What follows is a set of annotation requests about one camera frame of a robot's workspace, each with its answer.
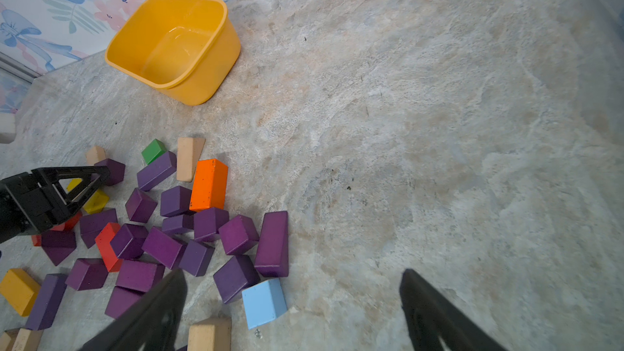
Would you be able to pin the purple large block centre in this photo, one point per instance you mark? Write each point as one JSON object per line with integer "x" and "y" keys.
{"x": 139, "y": 276}

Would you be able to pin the purple cube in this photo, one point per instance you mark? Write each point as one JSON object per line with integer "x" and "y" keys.
{"x": 58, "y": 245}
{"x": 117, "y": 171}

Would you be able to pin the natural wood brick right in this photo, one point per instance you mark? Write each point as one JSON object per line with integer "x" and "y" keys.
{"x": 213, "y": 334}

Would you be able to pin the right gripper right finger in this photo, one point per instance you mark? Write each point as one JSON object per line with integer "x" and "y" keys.
{"x": 433, "y": 322}

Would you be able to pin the red flat brick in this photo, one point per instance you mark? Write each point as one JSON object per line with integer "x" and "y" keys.
{"x": 103, "y": 242}

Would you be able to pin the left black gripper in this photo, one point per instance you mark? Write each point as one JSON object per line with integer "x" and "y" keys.
{"x": 31, "y": 202}

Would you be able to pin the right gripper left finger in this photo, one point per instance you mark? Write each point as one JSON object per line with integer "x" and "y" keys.
{"x": 151, "y": 323}

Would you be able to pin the natural wood brick top left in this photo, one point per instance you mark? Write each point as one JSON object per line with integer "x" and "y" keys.
{"x": 95, "y": 154}

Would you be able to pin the orange brick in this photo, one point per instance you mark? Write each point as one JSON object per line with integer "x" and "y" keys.
{"x": 209, "y": 185}

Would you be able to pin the green small brick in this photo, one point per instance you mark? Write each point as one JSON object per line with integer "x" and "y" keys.
{"x": 153, "y": 151}

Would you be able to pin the natural wood brick top centre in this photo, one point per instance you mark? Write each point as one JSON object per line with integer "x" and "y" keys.
{"x": 189, "y": 152}

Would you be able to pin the yellow plastic storage bin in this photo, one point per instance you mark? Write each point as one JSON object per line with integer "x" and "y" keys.
{"x": 182, "y": 48}

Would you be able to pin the purple long brick left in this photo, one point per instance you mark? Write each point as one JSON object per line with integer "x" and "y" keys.
{"x": 47, "y": 303}

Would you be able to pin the purple brick centre slanted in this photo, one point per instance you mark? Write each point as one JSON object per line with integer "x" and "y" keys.
{"x": 165, "y": 249}

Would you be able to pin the purple cube by red bridge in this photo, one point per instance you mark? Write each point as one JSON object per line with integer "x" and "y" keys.
{"x": 58, "y": 245}

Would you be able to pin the yellow long brick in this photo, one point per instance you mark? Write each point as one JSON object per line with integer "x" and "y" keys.
{"x": 97, "y": 202}

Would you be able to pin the natural wood long brick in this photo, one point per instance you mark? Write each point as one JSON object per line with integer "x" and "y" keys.
{"x": 8, "y": 339}
{"x": 27, "y": 340}

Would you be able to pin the purple long brick top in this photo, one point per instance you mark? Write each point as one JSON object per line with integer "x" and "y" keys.
{"x": 156, "y": 172}

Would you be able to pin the light blue cube brick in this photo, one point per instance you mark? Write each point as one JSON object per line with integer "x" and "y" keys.
{"x": 264, "y": 303}

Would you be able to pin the red bridge brick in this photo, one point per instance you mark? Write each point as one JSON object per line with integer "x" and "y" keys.
{"x": 65, "y": 227}

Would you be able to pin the purple long brick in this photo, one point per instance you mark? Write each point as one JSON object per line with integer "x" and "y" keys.
{"x": 47, "y": 303}
{"x": 156, "y": 172}

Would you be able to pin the orange-yellow brick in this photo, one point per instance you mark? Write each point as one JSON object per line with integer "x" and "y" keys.
{"x": 20, "y": 290}

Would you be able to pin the natural wood long brick left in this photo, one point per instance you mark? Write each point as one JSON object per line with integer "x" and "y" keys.
{"x": 8, "y": 339}

